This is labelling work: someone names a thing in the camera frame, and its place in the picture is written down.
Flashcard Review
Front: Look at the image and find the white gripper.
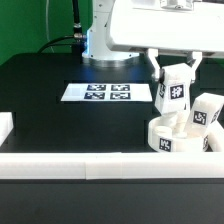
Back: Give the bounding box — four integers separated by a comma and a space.
106, 0, 224, 82

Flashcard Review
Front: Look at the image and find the white round stool seat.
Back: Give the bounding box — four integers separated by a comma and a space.
148, 117, 209, 153

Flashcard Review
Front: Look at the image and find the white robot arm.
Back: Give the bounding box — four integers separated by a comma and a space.
83, 0, 224, 80

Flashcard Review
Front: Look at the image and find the white sheet with tags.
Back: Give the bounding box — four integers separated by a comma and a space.
61, 83, 152, 102

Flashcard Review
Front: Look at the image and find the white front fence bar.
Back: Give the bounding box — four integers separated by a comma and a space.
0, 152, 224, 180

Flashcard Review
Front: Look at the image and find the white left fence bar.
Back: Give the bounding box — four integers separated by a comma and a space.
0, 112, 14, 146

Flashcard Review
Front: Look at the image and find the black cable with connector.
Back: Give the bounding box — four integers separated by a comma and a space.
37, 0, 88, 54

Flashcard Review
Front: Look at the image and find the thin white cable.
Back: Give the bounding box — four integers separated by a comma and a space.
45, 0, 55, 54

